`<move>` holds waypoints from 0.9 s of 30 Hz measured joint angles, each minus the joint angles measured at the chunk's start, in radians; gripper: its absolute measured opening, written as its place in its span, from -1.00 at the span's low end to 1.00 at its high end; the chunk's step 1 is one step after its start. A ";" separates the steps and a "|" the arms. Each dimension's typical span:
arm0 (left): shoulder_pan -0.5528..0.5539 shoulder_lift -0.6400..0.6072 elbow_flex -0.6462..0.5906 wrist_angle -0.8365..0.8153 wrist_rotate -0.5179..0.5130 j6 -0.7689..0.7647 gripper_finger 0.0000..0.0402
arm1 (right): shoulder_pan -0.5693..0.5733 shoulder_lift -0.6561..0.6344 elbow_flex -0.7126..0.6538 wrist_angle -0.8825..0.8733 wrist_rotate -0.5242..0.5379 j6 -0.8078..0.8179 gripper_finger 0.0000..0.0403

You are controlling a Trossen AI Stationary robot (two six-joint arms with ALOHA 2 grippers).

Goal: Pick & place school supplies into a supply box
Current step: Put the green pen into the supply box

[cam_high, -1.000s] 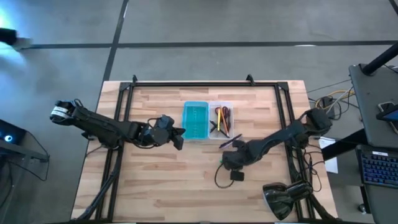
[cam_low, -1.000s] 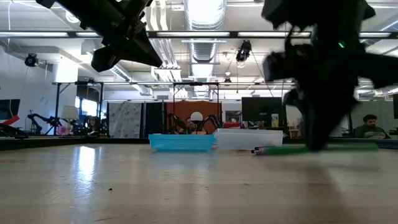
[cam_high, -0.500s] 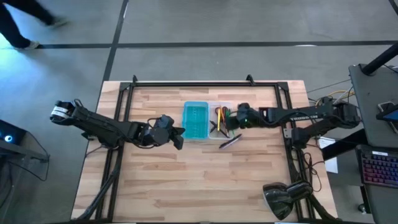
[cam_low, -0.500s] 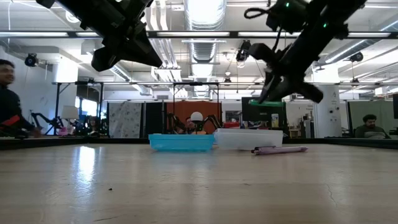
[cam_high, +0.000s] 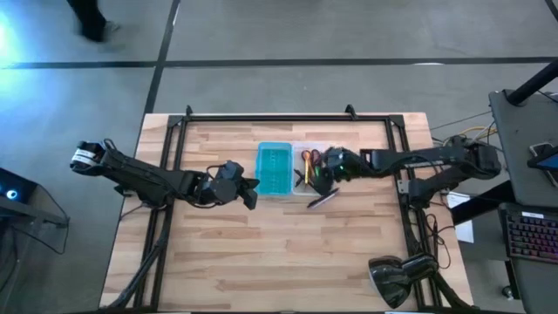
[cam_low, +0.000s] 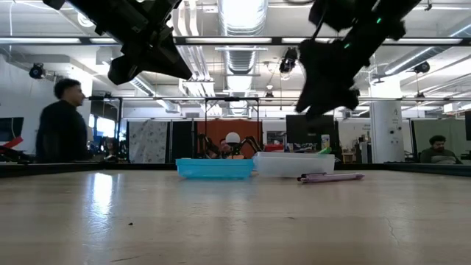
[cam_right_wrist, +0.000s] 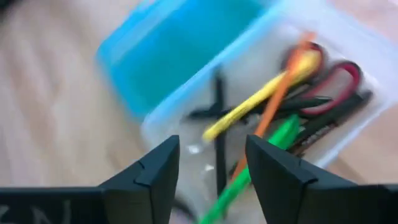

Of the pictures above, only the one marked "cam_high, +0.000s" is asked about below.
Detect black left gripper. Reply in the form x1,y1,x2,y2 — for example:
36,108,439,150
194,167,262,211

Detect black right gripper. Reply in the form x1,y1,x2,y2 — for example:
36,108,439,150
313,150,363,196

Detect black red handled scissors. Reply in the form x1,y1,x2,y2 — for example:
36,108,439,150
300,148,323,176

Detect clear supply box blue lid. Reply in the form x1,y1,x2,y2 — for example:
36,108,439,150
255,140,337,198

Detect black desk lamp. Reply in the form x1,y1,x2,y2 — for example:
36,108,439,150
368,253,439,310

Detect white paper sheet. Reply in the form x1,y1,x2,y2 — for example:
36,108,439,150
446,191,474,243

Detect grey side table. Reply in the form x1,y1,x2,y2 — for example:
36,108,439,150
487,89,558,208

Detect backlit black keyboard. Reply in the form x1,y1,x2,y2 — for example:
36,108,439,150
499,202,558,265

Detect black phone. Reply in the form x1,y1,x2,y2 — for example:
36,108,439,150
527,142,558,172

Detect black pole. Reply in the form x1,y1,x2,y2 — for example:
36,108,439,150
505,58,558,106

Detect black stand blue light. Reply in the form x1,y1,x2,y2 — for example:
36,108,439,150
0,167,71,256

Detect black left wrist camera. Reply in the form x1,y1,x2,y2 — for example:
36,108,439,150
221,160,245,181

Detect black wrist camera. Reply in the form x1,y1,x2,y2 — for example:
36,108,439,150
221,160,245,181
324,147,348,172

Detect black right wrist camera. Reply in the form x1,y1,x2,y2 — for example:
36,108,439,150
324,147,348,172

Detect black metal table frame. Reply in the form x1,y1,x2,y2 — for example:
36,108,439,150
130,104,441,311

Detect black cable bundle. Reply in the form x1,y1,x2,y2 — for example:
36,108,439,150
104,204,175,311

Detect yellow cable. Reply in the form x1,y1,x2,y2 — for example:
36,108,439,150
442,125,498,147

